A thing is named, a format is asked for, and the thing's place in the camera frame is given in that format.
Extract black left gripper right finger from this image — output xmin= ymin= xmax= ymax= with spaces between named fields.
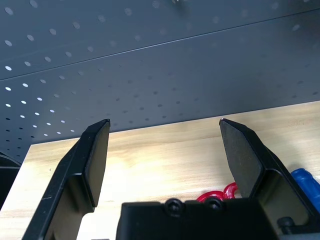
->
xmin=218 ymin=118 xmax=320 ymax=240

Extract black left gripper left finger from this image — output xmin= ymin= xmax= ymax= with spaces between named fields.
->
xmin=21 ymin=119 xmax=111 ymax=240

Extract red handled scissors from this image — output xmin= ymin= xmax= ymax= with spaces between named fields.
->
xmin=196 ymin=181 xmax=238 ymax=203

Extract blue handled screwdriver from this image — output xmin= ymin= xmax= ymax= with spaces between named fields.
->
xmin=289 ymin=168 xmax=320 ymax=208

